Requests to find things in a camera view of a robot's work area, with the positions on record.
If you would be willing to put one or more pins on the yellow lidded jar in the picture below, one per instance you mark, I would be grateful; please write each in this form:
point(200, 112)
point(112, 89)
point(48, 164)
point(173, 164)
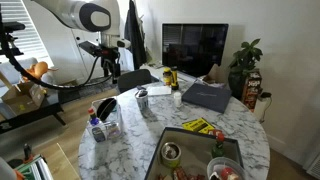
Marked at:
point(167, 76)

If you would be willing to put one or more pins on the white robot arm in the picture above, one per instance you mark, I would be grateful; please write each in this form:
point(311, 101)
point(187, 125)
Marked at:
point(101, 16)

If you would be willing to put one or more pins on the black low bench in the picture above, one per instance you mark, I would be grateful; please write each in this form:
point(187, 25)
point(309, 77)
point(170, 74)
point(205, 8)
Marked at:
point(49, 107)

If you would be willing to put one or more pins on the dark blue flat box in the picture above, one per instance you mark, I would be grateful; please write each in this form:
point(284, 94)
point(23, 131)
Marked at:
point(212, 98)

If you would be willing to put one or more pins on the black yellow bottle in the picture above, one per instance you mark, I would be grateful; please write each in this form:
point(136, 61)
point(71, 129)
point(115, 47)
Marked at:
point(174, 82)

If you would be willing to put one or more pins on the large dark open box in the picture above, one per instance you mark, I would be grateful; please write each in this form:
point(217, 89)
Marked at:
point(196, 152)

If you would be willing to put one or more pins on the dark hanging coat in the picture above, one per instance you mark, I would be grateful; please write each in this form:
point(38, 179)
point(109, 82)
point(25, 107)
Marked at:
point(133, 34)

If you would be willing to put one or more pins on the clear plastic organizer bin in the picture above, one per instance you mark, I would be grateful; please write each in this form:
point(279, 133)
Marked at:
point(110, 129)

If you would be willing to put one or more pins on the orange plush toy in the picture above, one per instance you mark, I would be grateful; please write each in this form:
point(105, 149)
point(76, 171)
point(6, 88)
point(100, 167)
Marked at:
point(41, 71)

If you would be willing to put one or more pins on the black flat screen monitor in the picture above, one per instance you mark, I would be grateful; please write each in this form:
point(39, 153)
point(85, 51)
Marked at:
point(193, 47)

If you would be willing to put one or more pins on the green white striped object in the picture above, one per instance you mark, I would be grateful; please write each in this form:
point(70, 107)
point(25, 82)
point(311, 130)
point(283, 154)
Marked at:
point(37, 169)

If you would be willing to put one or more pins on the dark grey chair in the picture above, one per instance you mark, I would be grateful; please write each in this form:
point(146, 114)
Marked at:
point(132, 79)

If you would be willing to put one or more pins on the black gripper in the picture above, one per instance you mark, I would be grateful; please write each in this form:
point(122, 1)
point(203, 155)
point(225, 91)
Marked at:
point(109, 58)

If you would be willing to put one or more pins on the cardboard box on bench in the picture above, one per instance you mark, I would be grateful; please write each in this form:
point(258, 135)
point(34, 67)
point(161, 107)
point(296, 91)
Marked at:
point(23, 98)

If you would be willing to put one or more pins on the white paper pad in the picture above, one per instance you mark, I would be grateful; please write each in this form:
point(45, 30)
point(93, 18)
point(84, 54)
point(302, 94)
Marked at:
point(159, 90)

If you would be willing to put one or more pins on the yellow black booklet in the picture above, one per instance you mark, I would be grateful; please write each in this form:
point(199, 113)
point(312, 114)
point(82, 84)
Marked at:
point(199, 125)

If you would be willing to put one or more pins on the small bottle red cap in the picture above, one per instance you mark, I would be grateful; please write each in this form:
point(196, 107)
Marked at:
point(93, 117)

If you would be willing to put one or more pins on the black bowl in organizer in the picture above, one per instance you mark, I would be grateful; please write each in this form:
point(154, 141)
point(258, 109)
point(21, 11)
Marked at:
point(105, 108)

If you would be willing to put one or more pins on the red snack packets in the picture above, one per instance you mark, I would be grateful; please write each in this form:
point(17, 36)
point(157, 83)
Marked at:
point(180, 174)

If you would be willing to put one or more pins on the green bottle red cap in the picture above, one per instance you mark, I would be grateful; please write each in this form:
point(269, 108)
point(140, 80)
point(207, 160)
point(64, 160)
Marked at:
point(217, 150)

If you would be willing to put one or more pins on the silver can with black lid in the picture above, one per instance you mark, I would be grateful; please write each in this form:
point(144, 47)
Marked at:
point(142, 98)

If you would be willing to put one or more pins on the green potted plant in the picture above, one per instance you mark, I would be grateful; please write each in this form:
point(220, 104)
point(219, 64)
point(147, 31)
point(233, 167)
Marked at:
point(244, 61)

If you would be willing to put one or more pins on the brown paper bag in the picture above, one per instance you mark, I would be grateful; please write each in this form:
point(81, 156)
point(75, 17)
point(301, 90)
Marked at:
point(215, 75)

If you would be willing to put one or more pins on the small white pill bottle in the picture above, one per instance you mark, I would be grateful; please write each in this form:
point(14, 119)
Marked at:
point(177, 99)

